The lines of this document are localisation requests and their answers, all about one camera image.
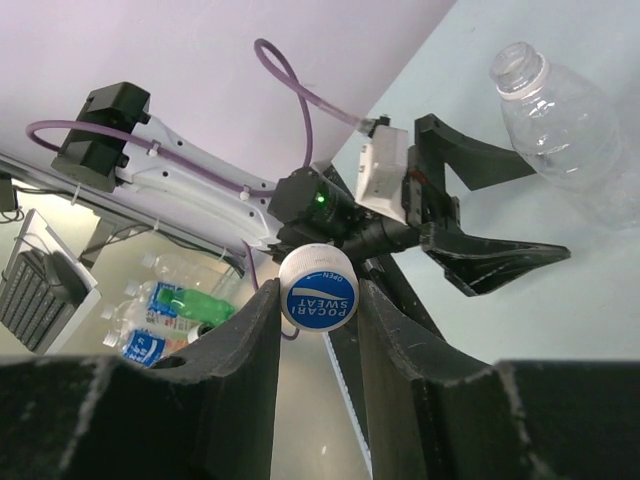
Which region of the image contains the white bottle cap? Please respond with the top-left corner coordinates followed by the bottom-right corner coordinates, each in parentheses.
top-left (278, 243), bottom-right (359, 332)

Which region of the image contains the black keyboard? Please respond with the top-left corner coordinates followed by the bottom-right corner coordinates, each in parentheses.
top-left (1, 251), bottom-right (76, 353)

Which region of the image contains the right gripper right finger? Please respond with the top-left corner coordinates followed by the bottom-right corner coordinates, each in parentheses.
top-left (358, 281), bottom-right (639, 479)

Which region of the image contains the slotted cable duct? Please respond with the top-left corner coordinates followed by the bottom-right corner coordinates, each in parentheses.
top-left (323, 322), bottom-right (373, 479)

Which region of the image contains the green soda bottle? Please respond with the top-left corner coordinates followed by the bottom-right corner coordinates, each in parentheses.
top-left (156, 288), bottom-right (235, 326)

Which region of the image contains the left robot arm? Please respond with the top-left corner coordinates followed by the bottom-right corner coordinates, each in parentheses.
top-left (52, 82), bottom-right (570, 297)

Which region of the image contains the tall clear bottle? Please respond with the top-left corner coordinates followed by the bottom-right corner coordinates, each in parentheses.
top-left (490, 42), bottom-right (639, 230)

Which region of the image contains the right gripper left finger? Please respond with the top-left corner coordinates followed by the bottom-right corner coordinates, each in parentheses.
top-left (1, 279), bottom-right (281, 479)

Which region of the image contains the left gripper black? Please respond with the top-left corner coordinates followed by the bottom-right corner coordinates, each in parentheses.
top-left (397, 114), bottom-right (571, 297)

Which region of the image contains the blue label water bottle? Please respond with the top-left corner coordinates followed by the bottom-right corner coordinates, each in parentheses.
top-left (101, 280), bottom-right (200, 334)

